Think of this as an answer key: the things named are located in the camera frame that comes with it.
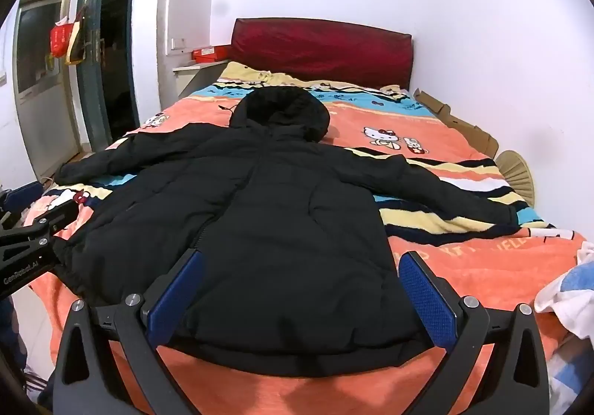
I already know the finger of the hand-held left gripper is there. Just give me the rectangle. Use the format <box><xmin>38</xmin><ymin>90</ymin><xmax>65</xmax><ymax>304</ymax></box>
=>
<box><xmin>0</xmin><ymin>183</ymin><xmax>43</xmax><ymax>224</ymax></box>
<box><xmin>0</xmin><ymin>200</ymin><xmax>79</xmax><ymax>279</ymax></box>

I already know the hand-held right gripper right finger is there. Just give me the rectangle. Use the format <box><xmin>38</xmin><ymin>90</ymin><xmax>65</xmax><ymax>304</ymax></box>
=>
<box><xmin>398</xmin><ymin>250</ymin><xmax>551</xmax><ymax>415</ymax></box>

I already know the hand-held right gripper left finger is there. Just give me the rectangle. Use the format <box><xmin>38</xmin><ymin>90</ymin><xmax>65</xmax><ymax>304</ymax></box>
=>
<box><xmin>52</xmin><ymin>249</ymin><xmax>207</xmax><ymax>415</ymax></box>

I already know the white and blue cloth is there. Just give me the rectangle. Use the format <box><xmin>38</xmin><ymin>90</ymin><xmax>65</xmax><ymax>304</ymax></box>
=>
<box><xmin>533</xmin><ymin>241</ymin><xmax>594</xmax><ymax>341</ymax></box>

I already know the beige straw fan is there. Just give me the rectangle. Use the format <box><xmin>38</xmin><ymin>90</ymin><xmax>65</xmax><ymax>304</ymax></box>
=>
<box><xmin>494</xmin><ymin>150</ymin><xmax>536</xmax><ymax>202</ymax></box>

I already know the orange striped cartoon cat blanket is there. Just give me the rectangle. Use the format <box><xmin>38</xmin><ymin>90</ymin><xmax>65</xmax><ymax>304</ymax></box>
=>
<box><xmin>23</xmin><ymin>61</ymin><xmax>590</xmax><ymax>415</ymax></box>

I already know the white bedside shelf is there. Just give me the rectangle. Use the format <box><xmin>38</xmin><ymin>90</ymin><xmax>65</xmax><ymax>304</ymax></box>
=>
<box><xmin>173</xmin><ymin>59</ymin><xmax>230</xmax><ymax>100</ymax></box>

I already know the brown cardboard sheet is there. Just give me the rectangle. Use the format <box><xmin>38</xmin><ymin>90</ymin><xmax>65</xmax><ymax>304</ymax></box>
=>
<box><xmin>413</xmin><ymin>89</ymin><xmax>499</xmax><ymax>156</ymax></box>

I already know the grey glazed door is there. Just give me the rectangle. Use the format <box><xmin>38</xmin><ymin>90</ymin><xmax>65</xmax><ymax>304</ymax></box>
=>
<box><xmin>14</xmin><ymin>0</ymin><xmax>82</xmax><ymax>186</ymax></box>

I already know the black hooded puffer jacket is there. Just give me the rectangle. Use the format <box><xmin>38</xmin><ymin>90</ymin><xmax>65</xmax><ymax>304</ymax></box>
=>
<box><xmin>55</xmin><ymin>87</ymin><xmax>518</xmax><ymax>379</ymax></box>

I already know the dark red padded headboard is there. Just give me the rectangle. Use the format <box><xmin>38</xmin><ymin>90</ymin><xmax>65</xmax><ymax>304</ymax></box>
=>
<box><xmin>231</xmin><ymin>18</ymin><xmax>415</xmax><ymax>91</ymax></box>

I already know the red cardboard box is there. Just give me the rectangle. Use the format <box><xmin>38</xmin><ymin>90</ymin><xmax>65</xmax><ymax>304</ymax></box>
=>
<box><xmin>192</xmin><ymin>46</ymin><xmax>233</xmax><ymax>64</ymax></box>

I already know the dark green door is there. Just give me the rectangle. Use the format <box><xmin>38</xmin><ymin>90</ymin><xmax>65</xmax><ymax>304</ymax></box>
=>
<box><xmin>76</xmin><ymin>0</ymin><xmax>142</xmax><ymax>153</ymax></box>

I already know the red hanging bag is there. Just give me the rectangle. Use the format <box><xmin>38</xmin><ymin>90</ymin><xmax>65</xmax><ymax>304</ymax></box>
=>
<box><xmin>49</xmin><ymin>22</ymin><xmax>77</xmax><ymax>60</ymax></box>

